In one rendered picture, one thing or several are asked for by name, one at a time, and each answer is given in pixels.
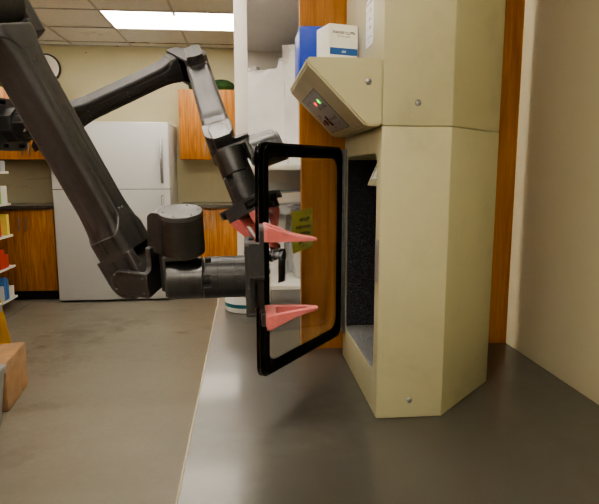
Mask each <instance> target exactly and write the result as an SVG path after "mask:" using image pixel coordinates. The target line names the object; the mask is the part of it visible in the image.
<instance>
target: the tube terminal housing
mask: <svg viewBox="0 0 599 504"><path fill-rule="evenodd" d="M366 1H367V0H347V25H353V26H358V58H381V60H383V86H382V124H381V125H380V126H379V127H376V128H373V129H370V130H366V131H363V132H360V133H357V134H354V135H351V136H347V137H346V138H345V149H347V183H348V160H377V188H376V237H375V239H377V240H379V258H378V284H377V283H376V282H375V286H374V335H373V366H372V368H371V367H370V365H369V364H368V362H367V360H366V359H365V357H364V356H363V354H362V353H361V351H360V349H359V348H358V346H357V345H356V343H355V341H354V340H353V338H352V337H351V335H350V334H349V332H348V330H347V328H346V327H347V326H346V268H345V334H344V333H343V356H344V358H345V360H346V362H347V364H348V366H349V368H350V370H351V371H352V373H353V375H354V377H355V379H356V381H357V383H358V385H359V387H360V389H361V391H362V392H363V394H364V396H365V398H366V400H367V402H368V404H369V406H370V408H371V410H372V412H373V413H374V415H375V417H376V418H396V417H419V416H441V415H442V414H443V413H445V412H446V411H447V410H449V409H450V408H451V407H453V406H454V405H455V404H457V403H458V402H459V401H461V400H462V399H463V398H465V397H466V396H467V395H468V394H470V393H471V392H472V391H474V390H475V389H476V388H478V387H479V386H480V385H482V384H483V383H484V382H486V375H487V356H488V337H489V317H490V298H491V279H492V259H493V240H494V221H495V201H496V182H497V163H498V143H499V133H498V132H499V122H500V102H501V83H502V64H503V44H504V25H505V6H506V0H374V35H373V44H372V45H371V46H370V47H369V48H368V49H367V50H366V51H365V32H366Z"/></svg>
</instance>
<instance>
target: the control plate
mask: <svg viewBox="0 0 599 504"><path fill-rule="evenodd" d="M316 99H318V100H319V101H320V102H321V104H320V103H318V101H317V100H316ZM314 102H315V103H316V104H317V105H318V106H316V105H315V104H314ZM302 103H303V104H304V105H305V106H306V107H307V108H308V109H309V110H310V111H311V112H312V113H313V114H314V115H315V116H316V117H317V118H318V119H319V120H320V122H321V123H322V124H323V122H324V120H326V119H325V116H326V117H327V118H328V119H330V118H332V117H331V116H333V115H335V116H336V117H337V119H336V118H335V120H334V119H333V121H332V120H331V122H332V123H333V124H334V126H332V125H331V124H330V123H329V122H328V121H327V120H326V121H327V122H328V123H329V126H326V125H324V124H323V125H324V126H325V127H326V128H327V129H328V130H329V131H330V132H331V133H334V132H337V131H339V130H342V129H344V128H347V127H349V125H348V124H347V123H346V122H345V121H344V120H343V119H342V118H341V117H340V116H339V115H338V114H337V112H336V111H335V110H334V109H333V108H332V107H331V106H330V105H329V104H328V103H327V102H326V101H325V100H324V99H323V98H322V97H321V96H320V95H319V93H318V92H317V91H316V90H315V89H314V88H313V90H312V91H311V92H310V93H309V94H308V95H307V97H306V98H305V99H304V100H303V101H302ZM329 117H330V118H329Z"/></svg>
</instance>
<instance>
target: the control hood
mask: <svg viewBox="0 0 599 504"><path fill-rule="evenodd" d="M382 86H383V60H381V58H351V57H308V59H306V61H305V63H304V65H303V66H302V68H301V70H300V72H299V73H298V75H297V77H296V79H295V81H294V82H293V84H292V86H291V88H290V91H291V94H292V95H293V96H294V97H295V98H296V99H297V100H298V101H299V102H300V103H301V104H302V105H303V106H304V107H305V108H306V109H307V110H308V112H309V113H310V114H311V115H312V116H313V117H314V118H315V119H316V120H317V121H318V122H319V123H320V124H321V125H322V126H323V127H324V128H325V129H326V130H327V131H328V132H329V133H330V135H331V136H334V137H335V138H344V137H347V136H351V135H354V134H357V133H360V132H363V131H366V130H370V129H373V128H376V127H379V126H380V125H381V124H382ZM313 88H314V89H315V90H316V91H317V92H318V93H319V95H320V96H321V97H322V98H323V99H324V100H325V101H326V102H327V103H328V104H329V105H330V106H331V107H332V108H333V109H334V110H335V111H336V112H337V114H338V115H339V116H340V117H341V118H342V119H343V120H344V121H345V122H346V123H347V124H348V125H349V127H347V128H344V129H342V130H339V131H337V132H334V133H331V132H330V131H329V130H328V129H327V128H326V127H325V126H324V125H323V124H322V123H321V122H320V120H319V119H318V118H317V117H316V116H315V115H314V114H313V113H312V112H311V111H310V110H309V109H308V108H307V107H306V106H305V105H304V104H303V103H302V101H303V100H304V99H305V98H306V97H307V95H308V94H309V93H310V92H311V91H312V90H313Z"/></svg>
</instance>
